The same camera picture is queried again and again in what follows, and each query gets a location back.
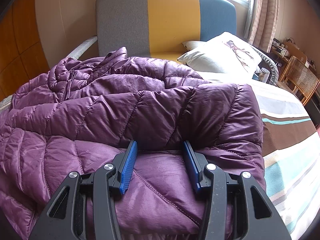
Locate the purple quilted down jacket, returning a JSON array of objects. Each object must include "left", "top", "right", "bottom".
[{"left": 1, "top": 48, "right": 266, "bottom": 239}]

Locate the striped bed sheet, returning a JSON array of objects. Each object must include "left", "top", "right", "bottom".
[{"left": 199, "top": 72, "right": 319, "bottom": 239}]

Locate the white embroidered pillow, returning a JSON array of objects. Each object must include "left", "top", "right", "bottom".
[{"left": 177, "top": 32, "right": 262, "bottom": 79}]

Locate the cluttered wooden desk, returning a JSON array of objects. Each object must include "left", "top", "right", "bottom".
[{"left": 270, "top": 38, "right": 316, "bottom": 74}]

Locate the grey yellow blue headboard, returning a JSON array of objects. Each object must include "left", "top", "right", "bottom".
[{"left": 96, "top": 0, "right": 236, "bottom": 61}]

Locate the wooden wardrobe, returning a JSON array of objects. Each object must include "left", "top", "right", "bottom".
[{"left": 1, "top": 0, "right": 49, "bottom": 100}]

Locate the pink floral curtain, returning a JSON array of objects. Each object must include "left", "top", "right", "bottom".
[{"left": 243, "top": 0, "right": 280, "bottom": 53}]

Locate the grey bed side rail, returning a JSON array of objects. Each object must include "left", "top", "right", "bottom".
[{"left": 67, "top": 36, "right": 98, "bottom": 60}]

